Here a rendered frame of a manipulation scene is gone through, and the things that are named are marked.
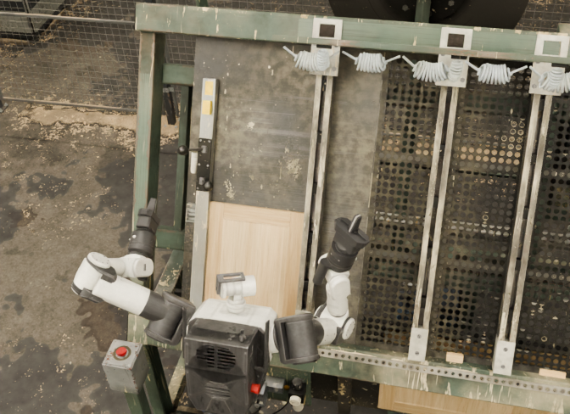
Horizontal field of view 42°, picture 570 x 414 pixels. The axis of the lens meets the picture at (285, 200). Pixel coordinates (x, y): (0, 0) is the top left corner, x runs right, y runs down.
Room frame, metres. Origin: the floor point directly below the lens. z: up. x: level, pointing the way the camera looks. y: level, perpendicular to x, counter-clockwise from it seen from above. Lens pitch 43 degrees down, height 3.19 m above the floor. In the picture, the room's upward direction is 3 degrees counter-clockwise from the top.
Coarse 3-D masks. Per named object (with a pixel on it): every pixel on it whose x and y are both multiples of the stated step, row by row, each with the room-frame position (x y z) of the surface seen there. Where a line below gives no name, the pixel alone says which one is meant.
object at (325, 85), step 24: (336, 24) 2.24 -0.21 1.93; (312, 48) 2.22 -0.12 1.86; (336, 48) 2.20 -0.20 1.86; (312, 72) 2.18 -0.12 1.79; (336, 72) 2.16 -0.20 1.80; (312, 120) 2.12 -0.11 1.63; (312, 144) 2.07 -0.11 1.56; (312, 168) 2.03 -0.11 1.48; (312, 192) 1.98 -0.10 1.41; (312, 216) 1.96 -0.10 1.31; (312, 240) 1.88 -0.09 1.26; (312, 264) 1.84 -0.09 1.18; (312, 288) 1.79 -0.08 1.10; (312, 312) 1.75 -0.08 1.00
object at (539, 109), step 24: (552, 72) 1.92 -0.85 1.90; (528, 120) 1.99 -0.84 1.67; (528, 144) 1.92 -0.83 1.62; (528, 168) 1.88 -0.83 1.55; (528, 192) 1.86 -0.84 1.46; (528, 216) 1.79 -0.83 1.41; (528, 240) 1.74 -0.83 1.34; (504, 288) 1.69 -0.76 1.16; (504, 312) 1.62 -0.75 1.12; (504, 336) 1.57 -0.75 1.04; (504, 360) 1.52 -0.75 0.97
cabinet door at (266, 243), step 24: (216, 216) 2.04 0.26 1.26; (240, 216) 2.02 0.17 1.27; (264, 216) 2.01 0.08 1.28; (288, 216) 1.99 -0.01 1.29; (216, 240) 1.99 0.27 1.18; (240, 240) 1.98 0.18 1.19; (264, 240) 1.96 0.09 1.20; (288, 240) 1.94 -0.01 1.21; (216, 264) 1.94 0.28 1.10; (240, 264) 1.93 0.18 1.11; (264, 264) 1.91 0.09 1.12; (288, 264) 1.89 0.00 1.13; (264, 288) 1.86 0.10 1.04; (288, 288) 1.84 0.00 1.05; (288, 312) 1.79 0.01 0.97
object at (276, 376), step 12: (276, 372) 1.66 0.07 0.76; (288, 372) 1.65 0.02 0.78; (300, 372) 1.64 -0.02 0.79; (264, 384) 1.61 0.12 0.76; (276, 384) 1.62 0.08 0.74; (288, 384) 1.65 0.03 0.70; (300, 384) 1.59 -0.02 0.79; (264, 396) 1.58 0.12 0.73; (276, 396) 1.66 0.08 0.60; (288, 396) 1.58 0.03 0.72; (300, 396) 1.57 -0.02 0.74; (300, 408) 1.58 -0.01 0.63
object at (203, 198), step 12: (204, 84) 2.30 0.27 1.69; (216, 84) 2.30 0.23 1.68; (204, 96) 2.27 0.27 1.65; (216, 96) 2.28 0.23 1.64; (216, 108) 2.27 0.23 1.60; (204, 120) 2.23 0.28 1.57; (204, 132) 2.20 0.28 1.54; (204, 192) 2.08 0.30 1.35; (204, 204) 2.06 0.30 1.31; (204, 216) 2.03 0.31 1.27; (204, 228) 2.01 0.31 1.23; (204, 240) 1.99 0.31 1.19; (204, 252) 1.96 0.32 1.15; (192, 264) 1.95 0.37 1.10; (204, 264) 1.94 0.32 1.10; (192, 276) 1.92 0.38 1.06; (204, 276) 1.92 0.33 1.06; (192, 288) 1.89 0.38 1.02; (192, 300) 1.87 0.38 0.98
